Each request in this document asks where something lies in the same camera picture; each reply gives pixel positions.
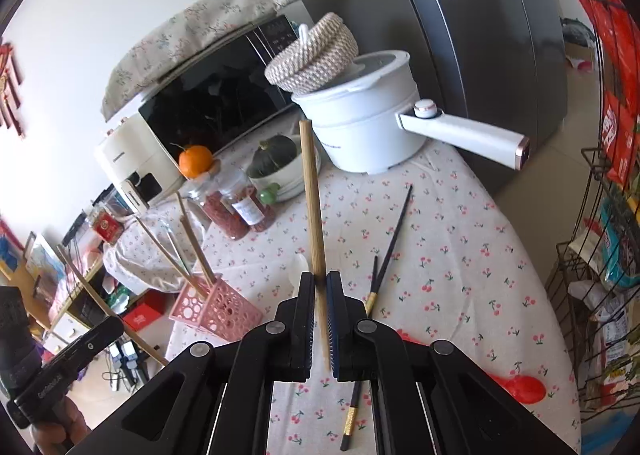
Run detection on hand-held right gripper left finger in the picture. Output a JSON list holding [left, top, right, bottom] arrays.
[[65, 272, 317, 455]]

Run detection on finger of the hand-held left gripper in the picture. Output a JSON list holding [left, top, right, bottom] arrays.
[[0, 287, 38, 388], [60, 317, 124, 372]]

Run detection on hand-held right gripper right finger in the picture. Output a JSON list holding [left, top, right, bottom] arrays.
[[326, 271, 583, 455]]

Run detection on white plastic spoon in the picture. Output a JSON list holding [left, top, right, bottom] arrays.
[[291, 254, 310, 288]]

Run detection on plain bamboo chopstick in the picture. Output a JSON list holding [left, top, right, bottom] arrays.
[[55, 245, 170, 367], [298, 119, 335, 375]]

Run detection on pink perforated utensil holder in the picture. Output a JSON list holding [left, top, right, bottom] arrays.
[[170, 274, 263, 343]]

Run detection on red plastic spoon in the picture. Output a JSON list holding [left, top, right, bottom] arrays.
[[395, 330, 547, 405]]

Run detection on person's left hand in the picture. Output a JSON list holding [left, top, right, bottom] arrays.
[[30, 392, 93, 455]]

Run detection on red box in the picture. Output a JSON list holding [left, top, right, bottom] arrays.
[[122, 302, 163, 333]]

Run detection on small floral white cloth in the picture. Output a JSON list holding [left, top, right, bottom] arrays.
[[102, 202, 211, 293]]

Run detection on clear jar with red label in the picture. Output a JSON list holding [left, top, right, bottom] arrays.
[[82, 202, 126, 243]]

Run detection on cherry print tablecloth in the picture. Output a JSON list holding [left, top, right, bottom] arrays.
[[162, 135, 583, 455]]

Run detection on labelled glass jar red berries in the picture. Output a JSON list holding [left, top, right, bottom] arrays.
[[217, 170, 277, 233]]

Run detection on tall glass jar red berries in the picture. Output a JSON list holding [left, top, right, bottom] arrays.
[[185, 177, 251, 241]]

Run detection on white bowl with green clasp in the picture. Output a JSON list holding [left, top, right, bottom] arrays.
[[247, 135, 323, 203]]

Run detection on green kabocha squash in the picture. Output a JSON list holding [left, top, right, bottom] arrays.
[[249, 135, 297, 178]]

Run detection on cream air fryer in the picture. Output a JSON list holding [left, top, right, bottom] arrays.
[[95, 114, 191, 214]]

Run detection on orange tangerine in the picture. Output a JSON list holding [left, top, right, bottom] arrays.
[[170, 142, 215, 180]]

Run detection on white electric cooking pot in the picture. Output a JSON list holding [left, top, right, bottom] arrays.
[[291, 50, 532, 174]]

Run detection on black microwave oven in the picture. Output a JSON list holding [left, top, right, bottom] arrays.
[[137, 15, 303, 156]]

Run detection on woven lidded basket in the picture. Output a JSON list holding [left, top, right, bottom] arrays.
[[264, 12, 360, 94]]

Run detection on teal snack packet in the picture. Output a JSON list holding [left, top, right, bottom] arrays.
[[600, 200, 640, 288]]

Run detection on floral cloth cover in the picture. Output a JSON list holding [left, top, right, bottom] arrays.
[[100, 0, 315, 123]]

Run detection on grey refrigerator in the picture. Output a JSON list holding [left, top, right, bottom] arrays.
[[260, 0, 571, 196]]

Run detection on red wall ornament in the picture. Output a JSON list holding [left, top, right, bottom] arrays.
[[0, 40, 25, 138]]

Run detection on black wire rack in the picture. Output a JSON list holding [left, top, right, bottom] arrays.
[[545, 0, 640, 411]]

